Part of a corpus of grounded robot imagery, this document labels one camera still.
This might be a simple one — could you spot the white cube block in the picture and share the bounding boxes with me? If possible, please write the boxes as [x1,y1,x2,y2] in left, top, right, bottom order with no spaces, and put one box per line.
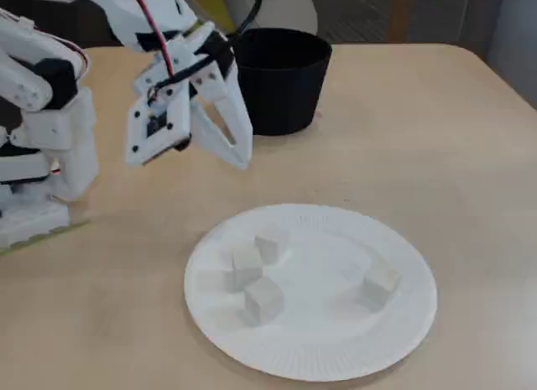
[242,276,286,326]
[253,223,291,266]
[222,242,264,295]
[355,259,402,314]

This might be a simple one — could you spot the black pot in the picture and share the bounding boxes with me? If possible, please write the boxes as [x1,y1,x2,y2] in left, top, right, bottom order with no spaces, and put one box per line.
[231,28,333,137]

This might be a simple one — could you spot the red black servo wire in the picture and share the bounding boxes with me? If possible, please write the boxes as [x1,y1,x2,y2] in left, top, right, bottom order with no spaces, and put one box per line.
[24,23,90,75]
[125,0,175,79]

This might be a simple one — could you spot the white paper plate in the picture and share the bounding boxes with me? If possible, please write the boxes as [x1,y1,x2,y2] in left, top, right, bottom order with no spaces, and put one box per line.
[183,203,439,382]

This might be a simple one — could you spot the brown wooden post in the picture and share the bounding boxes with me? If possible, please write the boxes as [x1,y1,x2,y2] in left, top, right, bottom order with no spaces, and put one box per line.
[386,0,411,43]

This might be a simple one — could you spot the yellow-green base board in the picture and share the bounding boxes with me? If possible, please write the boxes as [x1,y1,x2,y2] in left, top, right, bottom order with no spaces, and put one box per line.
[0,219,91,257]

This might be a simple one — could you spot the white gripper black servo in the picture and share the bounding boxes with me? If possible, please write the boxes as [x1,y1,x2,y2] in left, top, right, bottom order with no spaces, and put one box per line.
[167,21,255,171]

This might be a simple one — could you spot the black camera cable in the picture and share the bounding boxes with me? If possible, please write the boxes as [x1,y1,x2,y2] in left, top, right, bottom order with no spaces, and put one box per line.
[149,0,266,98]

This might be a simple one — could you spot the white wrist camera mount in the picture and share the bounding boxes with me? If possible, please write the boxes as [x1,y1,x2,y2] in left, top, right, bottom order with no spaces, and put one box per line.
[124,49,193,169]

